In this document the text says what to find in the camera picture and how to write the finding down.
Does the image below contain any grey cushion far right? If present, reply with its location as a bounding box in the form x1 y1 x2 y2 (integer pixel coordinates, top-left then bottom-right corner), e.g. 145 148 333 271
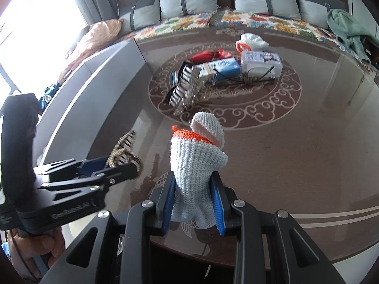
297 0 346 30

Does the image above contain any silver rhinestone hair claw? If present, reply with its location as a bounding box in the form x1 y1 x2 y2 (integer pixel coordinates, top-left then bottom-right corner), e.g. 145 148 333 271
164 61 209 116

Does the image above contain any green cloth on sofa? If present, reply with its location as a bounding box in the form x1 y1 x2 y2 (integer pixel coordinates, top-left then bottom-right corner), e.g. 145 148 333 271
326 9 378 69

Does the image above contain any white glove orange cuff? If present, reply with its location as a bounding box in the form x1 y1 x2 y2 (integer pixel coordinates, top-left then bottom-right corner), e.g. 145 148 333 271
235 33 269 54

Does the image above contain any floral sofa cover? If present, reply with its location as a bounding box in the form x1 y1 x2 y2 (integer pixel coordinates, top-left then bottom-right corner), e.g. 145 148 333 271
133 8 379 72

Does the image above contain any blue white ointment box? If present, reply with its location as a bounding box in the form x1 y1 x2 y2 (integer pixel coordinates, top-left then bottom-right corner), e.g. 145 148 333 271
170 57 242 86

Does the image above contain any pink blanket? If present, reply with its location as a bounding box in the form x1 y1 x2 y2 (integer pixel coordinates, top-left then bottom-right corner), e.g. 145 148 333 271
57 19 123 84

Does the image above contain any grey cushion far left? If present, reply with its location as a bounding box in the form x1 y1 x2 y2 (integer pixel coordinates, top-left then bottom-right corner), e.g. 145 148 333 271
117 0 161 37

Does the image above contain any red foil packet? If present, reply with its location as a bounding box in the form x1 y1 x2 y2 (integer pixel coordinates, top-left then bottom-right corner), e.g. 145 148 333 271
188 49 233 65

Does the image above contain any white cardboard box tray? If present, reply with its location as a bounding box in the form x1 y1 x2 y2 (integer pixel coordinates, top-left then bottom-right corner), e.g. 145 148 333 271
32 39 145 165

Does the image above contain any person left hand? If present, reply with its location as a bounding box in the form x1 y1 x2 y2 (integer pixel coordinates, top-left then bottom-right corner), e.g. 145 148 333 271
7 227 66 281

